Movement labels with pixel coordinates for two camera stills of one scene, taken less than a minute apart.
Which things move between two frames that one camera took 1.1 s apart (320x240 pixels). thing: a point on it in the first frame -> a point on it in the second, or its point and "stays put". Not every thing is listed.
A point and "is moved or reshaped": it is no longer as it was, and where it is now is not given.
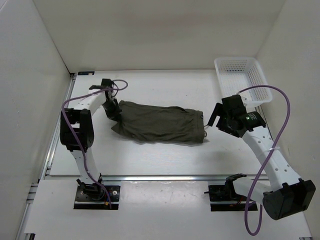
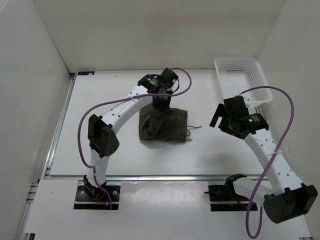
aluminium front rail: x=159 y=178 stays put
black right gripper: x=219 y=111 stays put
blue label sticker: x=87 y=73 stays put
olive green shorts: x=169 y=123 is moved or reshaped
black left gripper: x=115 y=115 -> x=162 y=107
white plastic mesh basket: x=236 y=74 stays put
